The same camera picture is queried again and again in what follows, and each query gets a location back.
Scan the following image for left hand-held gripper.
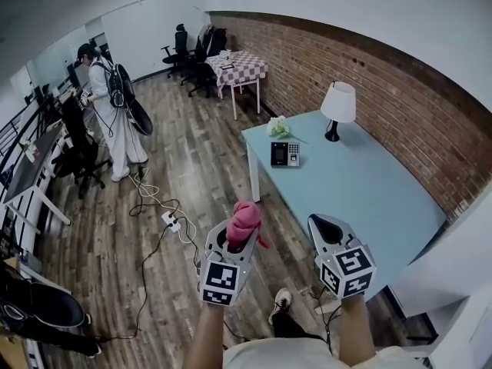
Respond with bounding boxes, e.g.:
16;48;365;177
199;219;261;306

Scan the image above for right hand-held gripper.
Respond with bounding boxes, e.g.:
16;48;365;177
308;214;377;299

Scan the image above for pink cloth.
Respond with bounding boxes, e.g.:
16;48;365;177
225;201;271;254

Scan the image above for person's left forearm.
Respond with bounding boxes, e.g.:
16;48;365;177
184;301;226;369

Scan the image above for person's right forearm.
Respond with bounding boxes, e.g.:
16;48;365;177
337;296;377;361

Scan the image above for checkered cloth table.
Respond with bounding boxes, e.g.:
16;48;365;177
205;50;270;121

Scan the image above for light blue table white legs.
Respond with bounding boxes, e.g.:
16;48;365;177
241;109;449;303

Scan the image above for white power strip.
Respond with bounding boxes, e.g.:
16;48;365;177
161;210;182;233

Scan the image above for person's white sneaker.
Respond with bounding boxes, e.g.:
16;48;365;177
268;287;292;324

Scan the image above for person's black trousers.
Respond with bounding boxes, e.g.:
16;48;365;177
272;309;327;347

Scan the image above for white artificial flower bouquet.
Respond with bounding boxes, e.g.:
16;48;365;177
266;115;308;145

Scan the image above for person's beige shirt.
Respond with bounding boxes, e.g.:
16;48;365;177
222;336;431;369

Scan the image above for white shade table lamp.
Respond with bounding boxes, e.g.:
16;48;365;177
320;81;357;142

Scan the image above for black oval backpack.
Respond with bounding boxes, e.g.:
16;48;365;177
113;63;154;136
22;281;85;328

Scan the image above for black office chair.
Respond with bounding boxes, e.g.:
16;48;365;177
180;25;216;98
52;96;112;200
211;27;228;53
160;23;193;78

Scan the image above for black metal railing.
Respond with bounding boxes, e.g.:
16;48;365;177
0;114;32;158

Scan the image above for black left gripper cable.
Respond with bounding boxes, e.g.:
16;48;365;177
222;319;248;341

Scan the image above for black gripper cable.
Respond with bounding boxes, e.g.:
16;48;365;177
309;286;343;355
222;319;248;341

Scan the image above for black floor cable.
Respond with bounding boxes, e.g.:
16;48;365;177
95;198;201;341

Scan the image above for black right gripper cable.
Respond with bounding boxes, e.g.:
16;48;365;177
309;286;343;355

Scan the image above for white floor cable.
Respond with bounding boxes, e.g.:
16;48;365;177
126;171;197;245

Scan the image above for white frame desk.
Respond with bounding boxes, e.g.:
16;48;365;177
2;127;72;226

